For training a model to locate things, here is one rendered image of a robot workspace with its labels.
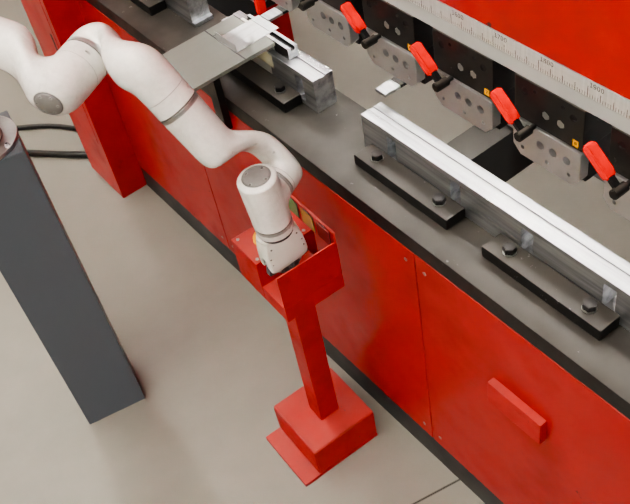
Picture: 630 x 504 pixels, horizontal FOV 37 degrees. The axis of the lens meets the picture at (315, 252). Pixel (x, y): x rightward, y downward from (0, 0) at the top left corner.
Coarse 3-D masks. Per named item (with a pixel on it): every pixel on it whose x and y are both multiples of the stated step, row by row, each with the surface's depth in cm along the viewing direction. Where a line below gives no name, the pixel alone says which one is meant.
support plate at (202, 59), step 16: (208, 32) 238; (224, 32) 237; (176, 48) 235; (192, 48) 234; (208, 48) 233; (224, 48) 232; (256, 48) 230; (176, 64) 230; (192, 64) 229; (208, 64) 228; (224, 64) 227; (240, 64) 227; (192, 80) 225; (208, 80) 224
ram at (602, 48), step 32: (448, 0) 161; (480, 0) 154; (512, 0) 148; (544, 0) 142; (576, 0) 137; (608, 0) 132; (448, 32) 166; (512, 32) 152; (544, 32) 146; (576, 32) 140; (608, 32) 135; (512, 64) 157; (576, 64) 144; (608, 64) 139; (576, 96) 148
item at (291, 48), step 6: (276, 36) 233; (282, 36) 232; (276, 42) 230; (282, 42) 232; (288, 42) 230; (276, 48) 232; (282, 48) 229; (288, 48) 228; (294, 48) 229; (282, 54) 231; (288, 54) 229; (294, 54) 230
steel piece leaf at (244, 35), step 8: (248, 24) 237; (256, 24) 237; (216, 32) 233; (232, 32) 236; (240, 32) 235; (248, 32) 235; (256, 32) 234; (264, 32) 234; (224, 40) 232; (232, 40) 233; (240, 40) 233; (248, 40) 232; (256, 40) 232; (232, 48) 230; (240, 48) 231
